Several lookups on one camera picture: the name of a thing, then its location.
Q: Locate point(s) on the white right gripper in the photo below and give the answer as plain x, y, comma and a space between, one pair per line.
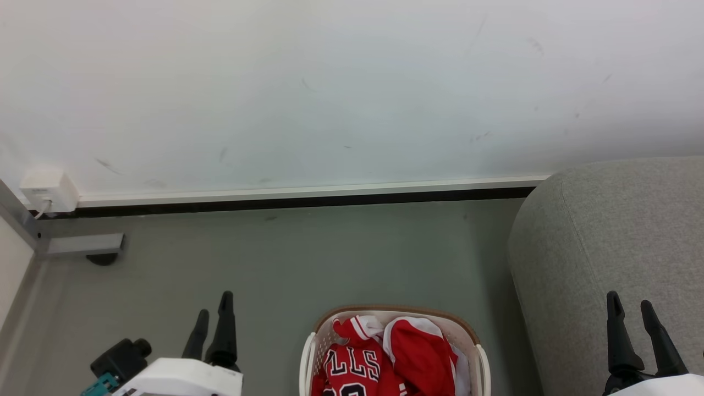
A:
665, 386

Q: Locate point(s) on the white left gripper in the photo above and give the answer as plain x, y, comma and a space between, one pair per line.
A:
181, 379

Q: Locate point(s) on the red shorts with white stripe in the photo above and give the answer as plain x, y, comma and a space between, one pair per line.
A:
421, 352

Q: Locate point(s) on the cream plastic laundry basket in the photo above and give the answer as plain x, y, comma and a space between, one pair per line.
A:
477, 357

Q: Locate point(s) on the grey fabric sofa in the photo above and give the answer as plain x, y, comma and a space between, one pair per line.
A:
594, 242

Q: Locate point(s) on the red Bulls jersey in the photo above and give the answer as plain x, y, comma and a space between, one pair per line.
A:
352, 366

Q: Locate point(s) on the white and black baseboard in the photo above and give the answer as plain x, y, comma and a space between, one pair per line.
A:
308, 195

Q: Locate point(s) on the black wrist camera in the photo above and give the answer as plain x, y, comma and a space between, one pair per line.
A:
121, 358

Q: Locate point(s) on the grey metal frame bar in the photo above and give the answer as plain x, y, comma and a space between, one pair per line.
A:
82, 244

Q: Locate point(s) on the white wall socket box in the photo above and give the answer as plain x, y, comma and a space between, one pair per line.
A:
47, 187

